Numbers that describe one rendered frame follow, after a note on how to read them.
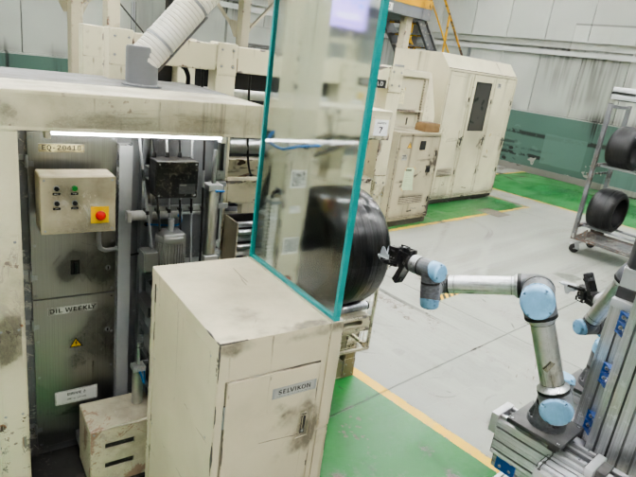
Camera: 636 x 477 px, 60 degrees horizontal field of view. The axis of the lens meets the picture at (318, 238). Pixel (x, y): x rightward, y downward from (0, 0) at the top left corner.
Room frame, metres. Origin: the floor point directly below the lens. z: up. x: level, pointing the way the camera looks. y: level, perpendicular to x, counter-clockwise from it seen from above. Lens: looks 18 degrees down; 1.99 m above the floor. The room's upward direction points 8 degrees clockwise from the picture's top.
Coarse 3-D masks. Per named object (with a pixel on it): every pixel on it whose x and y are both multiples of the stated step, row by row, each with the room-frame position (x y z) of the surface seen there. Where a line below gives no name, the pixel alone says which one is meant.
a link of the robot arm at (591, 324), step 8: (624, 264) 2.30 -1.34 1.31; (616, 272) 2.31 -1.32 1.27; (616, 280) 2.28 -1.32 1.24; (608, 288) 2.32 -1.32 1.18; (616, 288) 2.28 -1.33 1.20; (600, 296) 2.35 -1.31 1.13; (608, 296) 2.31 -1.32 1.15; (600, 304) 2.33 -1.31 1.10; (608, 304) 2.31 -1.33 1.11; (592, 312) 2.36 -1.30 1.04; (600, 312) 2.33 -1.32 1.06; (576, 320) 2.40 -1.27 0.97; (584, 320) 2.39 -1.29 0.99; (592, 320) 2.35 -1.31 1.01; (600, 320) 2.34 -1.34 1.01; (576, 328) 2.39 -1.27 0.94; (584, 328) 2.36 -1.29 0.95; (592, 328) 2.36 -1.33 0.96; (600, 328) 2.39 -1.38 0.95
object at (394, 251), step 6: (390, 246) 2.14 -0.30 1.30; (396, 246) 2.15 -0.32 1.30; (402, 246) 2.18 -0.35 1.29; (408, 246) 2.15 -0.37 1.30; (390, 252) 2.14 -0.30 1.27; (396, 252) 2.11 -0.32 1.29; (402, 252) 2.10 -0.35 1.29; (408, 252) 2.08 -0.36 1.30; (414, 252) 2.08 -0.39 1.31; (390, 258) 2.14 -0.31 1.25; (396, 258) 2.10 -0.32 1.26; (402, 258) 2.10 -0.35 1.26; (408, 258) 2.06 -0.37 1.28; (396, 264) 2.11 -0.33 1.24; (408, 270) 2.05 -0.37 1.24
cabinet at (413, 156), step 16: (400, 128) 7.40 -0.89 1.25; (368, 144) 7.22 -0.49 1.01; (400, 144) 6.91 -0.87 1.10; (416, 144) 7.14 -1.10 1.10; (432, 144) 7.37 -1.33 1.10; (400, 160) 6.95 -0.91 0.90; (416, 160) 7.19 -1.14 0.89; (432, 160) 7.42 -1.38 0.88; (400, 176) 6.99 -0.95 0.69; (416, 176) 7.23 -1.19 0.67; (432, 176) 7.47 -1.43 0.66; (384, 192) 6.94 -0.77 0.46; (400, 192) 7.04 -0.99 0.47; (416, 192) 7.28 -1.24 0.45; (384, 208) 6.91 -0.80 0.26; (400, 208) 7.08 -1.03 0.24; (416, 208) 7.33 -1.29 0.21; (400, 224) 7.16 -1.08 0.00
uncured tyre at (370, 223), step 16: (368, 208) 2.34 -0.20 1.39; (368, 224) 2.27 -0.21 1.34; (384, 224) 2.33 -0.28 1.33; (352, 240) 2.19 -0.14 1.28; (368, 240) 2.23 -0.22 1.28; (384, 240) 2.28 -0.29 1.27; (352, 256) 2.17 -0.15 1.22; (368, 256) 2.22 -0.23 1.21; (352, 272) 2.17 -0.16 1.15; (368, 272) 2.22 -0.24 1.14; (384, 272) 2.28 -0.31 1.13; (352, 288) 2.20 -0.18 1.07; (368, 288) 2.26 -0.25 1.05
